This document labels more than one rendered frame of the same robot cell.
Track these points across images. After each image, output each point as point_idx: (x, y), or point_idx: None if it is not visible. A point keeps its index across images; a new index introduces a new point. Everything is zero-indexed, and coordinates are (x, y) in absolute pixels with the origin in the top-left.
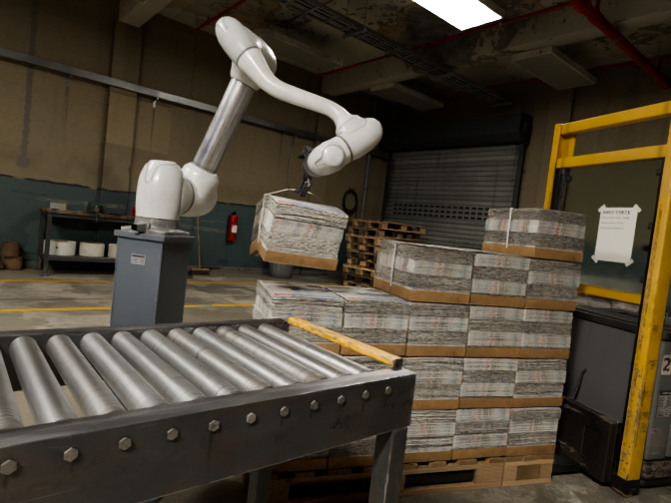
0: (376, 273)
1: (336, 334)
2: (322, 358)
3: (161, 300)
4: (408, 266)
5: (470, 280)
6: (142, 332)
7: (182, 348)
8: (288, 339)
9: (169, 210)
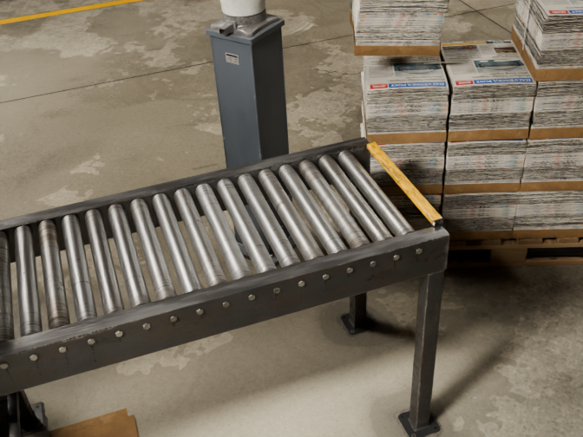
0: (514, 22)
1: (400, 177)
2: (378, 208)
3: (259, 96)
4: (537, 38)
5: None
6: (238, 177)
7: (268, 195)
8: (358, 178)
9: (252, 5)
